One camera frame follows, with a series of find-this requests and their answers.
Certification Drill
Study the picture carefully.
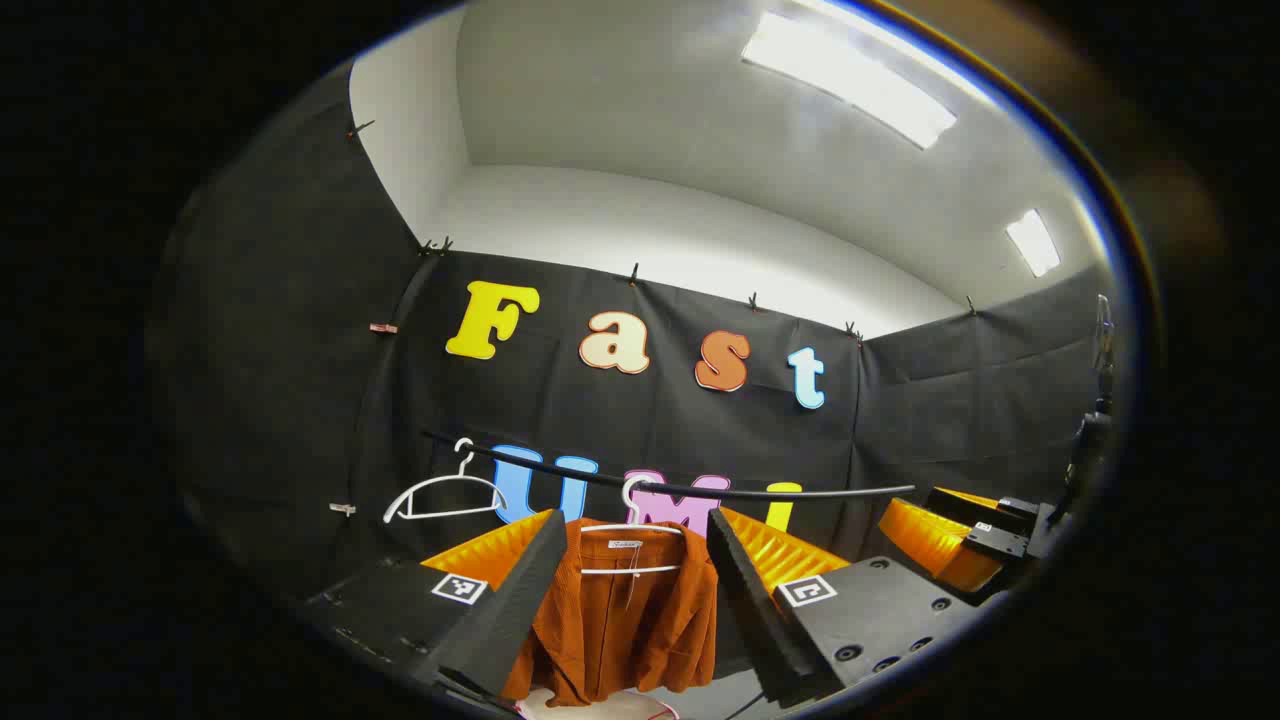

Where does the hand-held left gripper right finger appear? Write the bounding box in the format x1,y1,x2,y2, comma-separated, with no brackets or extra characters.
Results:
705,506,979,709

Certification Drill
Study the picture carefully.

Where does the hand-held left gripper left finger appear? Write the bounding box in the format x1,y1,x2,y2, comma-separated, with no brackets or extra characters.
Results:
300,508,569,713

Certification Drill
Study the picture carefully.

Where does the orange ribbed knit garment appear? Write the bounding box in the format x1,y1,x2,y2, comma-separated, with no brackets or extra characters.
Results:
500,517,719,707

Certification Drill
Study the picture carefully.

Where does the white laundry hamper pink rim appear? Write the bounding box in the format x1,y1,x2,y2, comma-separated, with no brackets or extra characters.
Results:
515,685,681,720

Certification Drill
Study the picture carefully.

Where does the white clothes hanger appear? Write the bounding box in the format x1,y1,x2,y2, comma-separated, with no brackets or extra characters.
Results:
580,475,687,576
383,437,509,524

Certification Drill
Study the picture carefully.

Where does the black clothes rack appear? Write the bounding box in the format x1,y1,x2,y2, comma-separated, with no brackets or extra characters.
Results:
420,430,917,502

